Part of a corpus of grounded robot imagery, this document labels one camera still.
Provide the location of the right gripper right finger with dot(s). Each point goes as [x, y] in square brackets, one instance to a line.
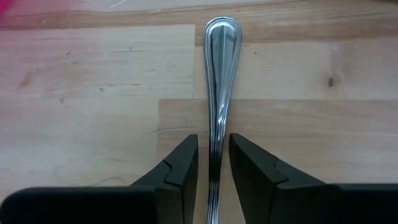
[280, 202]

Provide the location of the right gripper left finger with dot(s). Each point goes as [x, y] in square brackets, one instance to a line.
[168, 199]

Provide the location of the pink plastic bowl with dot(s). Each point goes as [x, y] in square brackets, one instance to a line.
[3, 3]

